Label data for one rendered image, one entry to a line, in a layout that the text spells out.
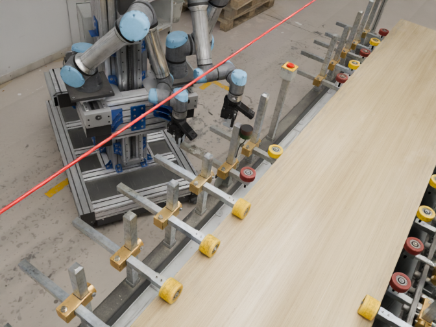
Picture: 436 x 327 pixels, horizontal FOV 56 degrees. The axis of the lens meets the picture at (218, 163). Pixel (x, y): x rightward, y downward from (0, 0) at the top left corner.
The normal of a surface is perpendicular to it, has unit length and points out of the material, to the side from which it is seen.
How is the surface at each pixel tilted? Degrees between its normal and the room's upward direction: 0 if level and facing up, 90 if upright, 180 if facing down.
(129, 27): 85
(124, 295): 0
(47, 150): 0
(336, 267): 0
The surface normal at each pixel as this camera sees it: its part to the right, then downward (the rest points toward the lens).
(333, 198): 0.12, -0.71
